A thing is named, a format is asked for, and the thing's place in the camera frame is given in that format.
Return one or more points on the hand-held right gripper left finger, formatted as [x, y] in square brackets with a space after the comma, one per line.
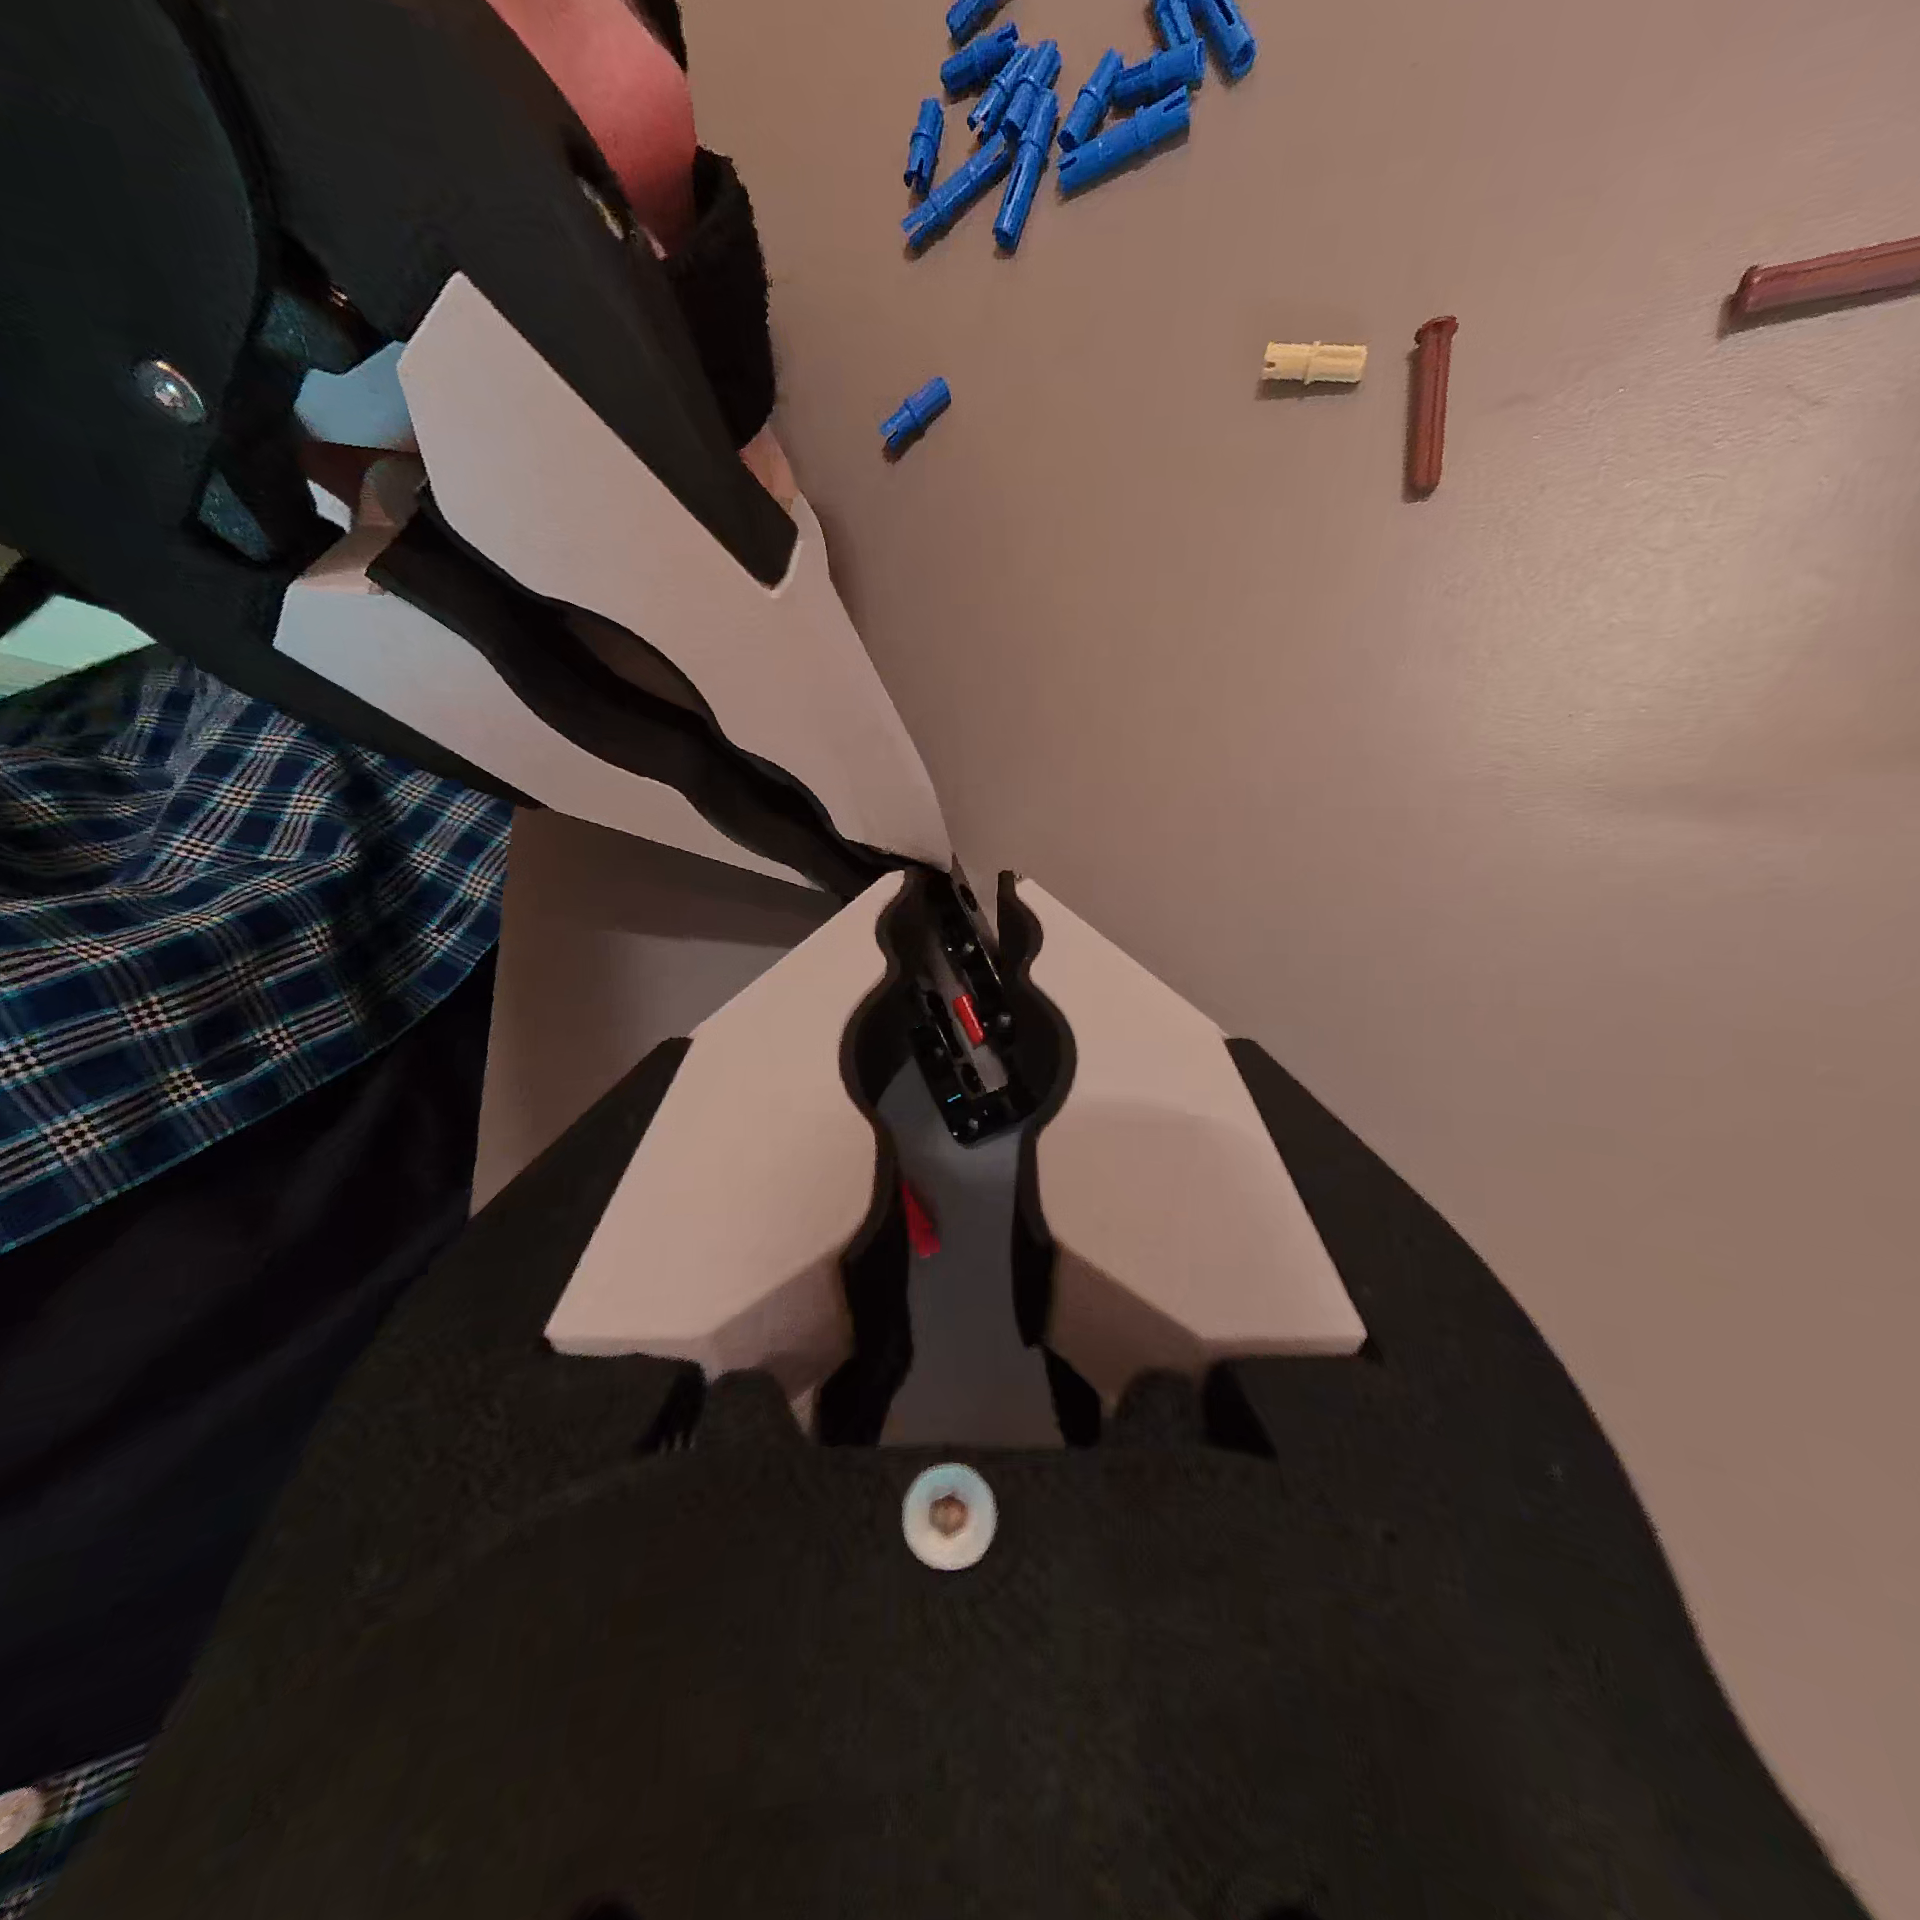
[704, 1185]

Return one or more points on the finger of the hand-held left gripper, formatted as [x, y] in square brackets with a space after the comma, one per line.
[600, 480]
[450, 704]

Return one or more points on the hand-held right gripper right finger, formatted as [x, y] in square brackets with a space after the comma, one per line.
[1185, 1185]

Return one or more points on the red lego pin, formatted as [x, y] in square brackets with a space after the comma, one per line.
[968, 1021]
[922, 1223]

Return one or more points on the black lego frame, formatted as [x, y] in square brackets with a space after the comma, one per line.
[975, 1103]

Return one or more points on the blue lego pin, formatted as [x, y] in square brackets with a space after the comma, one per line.
[914, 417]

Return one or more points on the person's left hand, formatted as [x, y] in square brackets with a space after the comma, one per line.
[616, 76]

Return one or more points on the pile of blue pins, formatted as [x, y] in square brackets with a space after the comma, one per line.
[1037, 120]

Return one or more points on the tan connector pin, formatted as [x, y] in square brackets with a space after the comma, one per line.
[1316, 364]

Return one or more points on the short brown axle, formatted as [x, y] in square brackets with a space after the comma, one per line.
[1431, 406]

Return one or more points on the long brown axle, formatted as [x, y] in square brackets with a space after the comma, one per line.
[1829, 277]

